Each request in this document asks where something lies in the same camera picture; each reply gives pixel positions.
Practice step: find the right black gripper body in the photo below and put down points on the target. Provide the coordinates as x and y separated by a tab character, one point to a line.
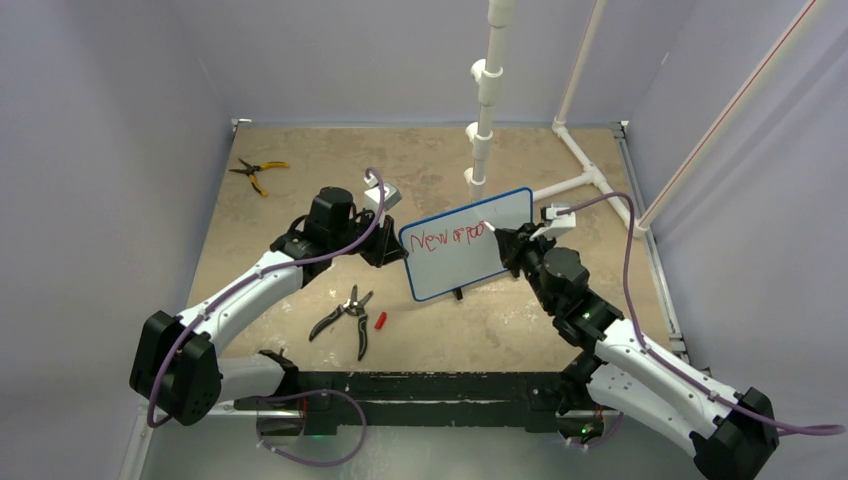
536	248

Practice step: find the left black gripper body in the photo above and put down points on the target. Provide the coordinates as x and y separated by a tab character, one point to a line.
368	248

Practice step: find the blue framed whiteboard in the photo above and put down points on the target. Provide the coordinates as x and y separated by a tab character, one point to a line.
453	249

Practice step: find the red marker cap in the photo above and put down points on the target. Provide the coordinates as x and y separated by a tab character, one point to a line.
380	321

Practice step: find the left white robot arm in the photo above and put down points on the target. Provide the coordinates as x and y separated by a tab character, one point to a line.
177	365

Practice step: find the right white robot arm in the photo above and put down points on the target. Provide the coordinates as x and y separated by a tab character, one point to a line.
727	432

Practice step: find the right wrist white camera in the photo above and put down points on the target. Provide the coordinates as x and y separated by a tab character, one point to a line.
557	219

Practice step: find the wrist white camera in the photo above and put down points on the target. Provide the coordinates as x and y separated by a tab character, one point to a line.
557	219
379	197

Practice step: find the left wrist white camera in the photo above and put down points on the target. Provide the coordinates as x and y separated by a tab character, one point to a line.
379	197

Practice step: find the black handled wire stripper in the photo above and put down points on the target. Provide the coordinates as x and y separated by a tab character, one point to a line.
354	306

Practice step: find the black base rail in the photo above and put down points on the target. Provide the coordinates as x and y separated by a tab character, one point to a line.
537	402

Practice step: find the yellow handled pliers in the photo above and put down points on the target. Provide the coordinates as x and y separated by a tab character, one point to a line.
251	171

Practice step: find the white PVC pipe frame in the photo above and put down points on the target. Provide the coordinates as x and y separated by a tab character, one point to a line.
548	54

